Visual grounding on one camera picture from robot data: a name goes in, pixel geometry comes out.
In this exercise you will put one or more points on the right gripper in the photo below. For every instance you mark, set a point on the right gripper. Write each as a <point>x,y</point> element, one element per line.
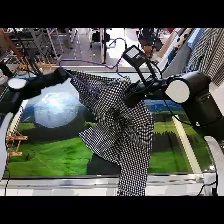
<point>138,92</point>

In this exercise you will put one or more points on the black white checked shirt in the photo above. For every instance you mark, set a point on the black white checked shirt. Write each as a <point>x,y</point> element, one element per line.
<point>125,128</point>

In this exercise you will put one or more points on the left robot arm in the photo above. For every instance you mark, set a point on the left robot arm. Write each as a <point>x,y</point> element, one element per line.
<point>31,85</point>

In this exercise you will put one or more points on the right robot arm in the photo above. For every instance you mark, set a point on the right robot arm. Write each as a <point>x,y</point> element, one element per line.
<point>196,96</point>

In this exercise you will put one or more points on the brown clothes hanger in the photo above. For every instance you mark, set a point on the brown clothes hanger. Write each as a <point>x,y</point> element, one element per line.
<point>13,141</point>

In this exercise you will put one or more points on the grey garment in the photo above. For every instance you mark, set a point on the grey garment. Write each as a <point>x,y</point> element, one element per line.
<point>178,61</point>

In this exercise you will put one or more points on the striped shirt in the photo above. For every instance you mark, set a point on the striped shirt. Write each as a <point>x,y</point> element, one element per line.
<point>208,50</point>

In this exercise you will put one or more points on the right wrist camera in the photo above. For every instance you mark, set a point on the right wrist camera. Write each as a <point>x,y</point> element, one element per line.
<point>135,56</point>

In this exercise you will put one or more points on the silver frame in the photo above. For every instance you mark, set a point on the silver frame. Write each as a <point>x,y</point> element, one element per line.
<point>66,186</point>

